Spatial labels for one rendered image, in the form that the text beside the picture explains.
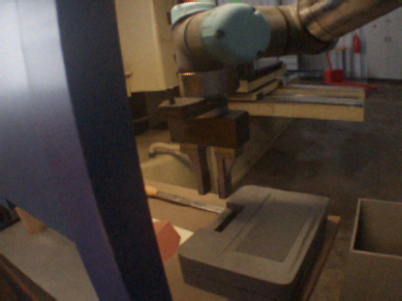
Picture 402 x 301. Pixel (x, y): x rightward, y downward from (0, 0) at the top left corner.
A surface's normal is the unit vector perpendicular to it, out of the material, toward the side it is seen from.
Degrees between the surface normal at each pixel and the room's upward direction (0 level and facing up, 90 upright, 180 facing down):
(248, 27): 90
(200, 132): 90
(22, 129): 90
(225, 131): 90
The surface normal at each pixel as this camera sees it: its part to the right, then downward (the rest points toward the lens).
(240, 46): 0.36, 0.28
